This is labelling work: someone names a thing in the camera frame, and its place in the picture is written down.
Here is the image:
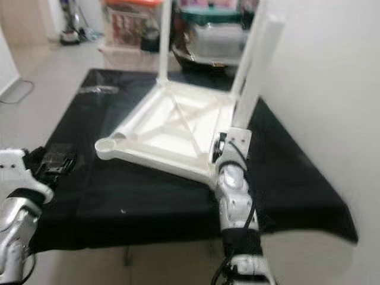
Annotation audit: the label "white plastic table top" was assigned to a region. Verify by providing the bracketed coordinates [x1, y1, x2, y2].
[94, 76, 241, 185]

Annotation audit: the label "black tablecloth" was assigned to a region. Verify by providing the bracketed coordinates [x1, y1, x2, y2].
[30, 68, 359, 253]

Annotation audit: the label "long clear tape strip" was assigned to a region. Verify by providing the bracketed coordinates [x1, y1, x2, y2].
[80, 86, 119, 94]

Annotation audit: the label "black round basin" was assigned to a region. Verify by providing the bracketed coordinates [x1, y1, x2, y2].
[172, 43, 244, 71]

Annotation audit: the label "clear plastic storage box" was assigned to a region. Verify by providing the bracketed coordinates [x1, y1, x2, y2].
[187, 23, 250, 57]

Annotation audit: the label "pink patterned cloth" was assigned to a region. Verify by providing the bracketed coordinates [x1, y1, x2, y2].
[101, 46, 167, 66]

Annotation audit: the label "small black white appliance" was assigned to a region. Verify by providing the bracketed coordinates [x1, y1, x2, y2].
[59, 30, 81, 45]

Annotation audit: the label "dark plastic bag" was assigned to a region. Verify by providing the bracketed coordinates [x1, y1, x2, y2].
[141, 21, 161, 51]

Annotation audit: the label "dark green round lid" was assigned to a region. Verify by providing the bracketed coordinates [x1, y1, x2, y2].
[178, 6, 259, 24]

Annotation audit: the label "red printed carton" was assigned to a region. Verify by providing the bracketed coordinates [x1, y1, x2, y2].
[113, 12, 143, 45]

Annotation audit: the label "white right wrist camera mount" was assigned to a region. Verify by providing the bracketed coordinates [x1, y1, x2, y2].
[217, 128, 253, 170]

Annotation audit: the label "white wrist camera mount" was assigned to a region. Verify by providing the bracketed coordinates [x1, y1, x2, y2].
[217, 128, 253, 170]
[0, 148, 54, 205]

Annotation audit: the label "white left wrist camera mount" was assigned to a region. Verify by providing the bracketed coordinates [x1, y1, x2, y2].
[0, 148, 54, 205]

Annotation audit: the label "black floor cable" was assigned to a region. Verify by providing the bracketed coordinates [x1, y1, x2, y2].
[0, 80, 33, 105]

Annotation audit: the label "hanging coloured cables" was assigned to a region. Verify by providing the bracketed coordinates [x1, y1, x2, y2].
[59, 0, 90, 30]

